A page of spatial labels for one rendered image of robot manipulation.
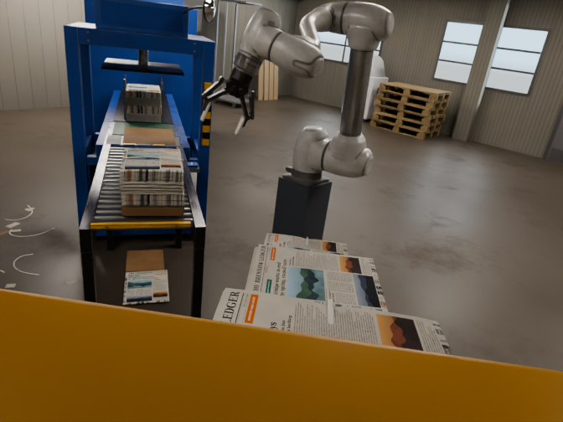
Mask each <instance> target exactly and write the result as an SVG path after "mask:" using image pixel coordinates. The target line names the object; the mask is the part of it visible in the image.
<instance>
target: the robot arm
mask: <svg viewBox="0 0 563 422"><path fill-rule="evenodd" d="M394 23H395V19H394V15H393V13H392V12H391V11H390V10H389V9H387V8H385V7H383V6H381V5H379V4H376V3H367V2H337V3H325V4H323V5H321V6H319V7H317V8H315V9H314V10H312V11H311V12H310V13H309V14H307V15H306V16H304V17H303V18H302V20H301V22H300V25H299V28H300V33H301V35H302V36H300V35H295V34H293V35H290V34H287V33H284V32H282V31H281V30H280V28H281V18H280V15H279V14H278V13H275V12H274V11H272V10H270V9H269V8H258V9H257V10H256V12H255V13H254V14H253V16H252V17H251V20H250V22H249V23H248V24H247V26H246V28H245V32H244V33H243V36H242V39H241V44H240V49H239V50H238V53H237V55H236V57H235V61H234V63H233V64H234V65H235V66H236V67H234V68H233V70H232V72H231V74H230V77H229V79H227V80H226V79H225V78H224V77H222V76H220V77H219V78H218V80H217V81H216V82H215V83H214V84H212V85H211V86H210V87H209V88H208V89H207V90H206V91H205V92H204V93H202V94H201V96H202V98H203V99H204V103H203V106H202V110H203V113H202V116H201V117H200V120H201V121H204V118H205V117H206V115H207V112H208V110H209V107H210V105H211V103H210V102H211V101H212V100H215V99H217V98H219V97H221V96H222V95H226V94H229V95H232V96H234V97H235V98H237V99H238V98H240V103H241V107H242V110H243V113H244V116H242V117H241V118H240V122H239V124H238V126H237V127H236V129H235V134H236V135H237V136H238V135H239V133H240V129H241V127H245V124H246V122H247V121H248V120H249V119H251V120H254V99H255V96H256V93H255V92H254V91H253V90H249V87H250V85H251V81H252V80H253V76H252V75H257V74H258V72H259V69H260V67H261V65H262V63H263V61H264V59H265V60H268V61H271V62H272V63H273V64H275V65H277V66H278V67H279V68H281V69H284V70H285V71H286V72H288V73H291V74H293V75H295V76H298V77H302V78H306V79H311V78H314V77H316V76H318V75H319V74H320V73H321V72H322V70H323V66H324V57H323V54H322V52H321V51H320V49H321V42H320V39H319V37H318V32H319V33H323V32H330V33H337V34H342V35H347V40H348V45H349V47H350V54H349V66H348V72H347V79H346V86H345V92H344V98H343V110H342V116H341V123H340V130H339V131H338V132H337V133H336V134H335V135H334V136H333V140H331V139H330V138H328V133H327V132H326V131H325V130H324V129H323V128H322V127H320V126H305V127H304V128H303V129H302V130H301V131H300V133H299V135H298V137H297V140H296V144H295V147H294V153H293V163H292V167H286V171H287V172H289V173H285V174H282V177H283V178H286V179H289V180H291V181H293V182H296V183H300V184H301V185H303V186H305V187H307V188H311V187H312V186H315V185H318V184H320V183H326V182H329V178H326V177H324V176H322V171H326V172H330V173H332V174H336V175H339V176H342V177H346V178H360V177H362V176H365V175H367V174H368V173H369V171H370V169H371V168H372V165H373V161H374V159H373V154H372V152H371V150H370V149H368V148H367V146H366V142H365V138H364V136H363V134H362V133H361V130H362V125H363V119H364V109H365V104H366V98H367V93H368V88H369V79H370V73H371V68H372V63H373V57H374V51H375V50H377V48H378V47H379V44H380V42H381V40H382V41H383V40H386V39H387V38H389V36H390V35H391V33H392V31H393V28H394ZM242 50H243V51H242ZM244 51H245V52H244ZM224 83H226V87H225V88H224V89H222V90H220V91H218V92H216V93H214V94H212V95H210V94H211V93H212V92H213V91H214V90H216V89H217V88H218V87H219V86H220V85H221V84H224ZM247 93H248V96H249V115H248V111H247V108H246V104H245V97H244V95H246V94H247ZM208 95H210V96H208ZM207 96H208V97H207Z"/></svg>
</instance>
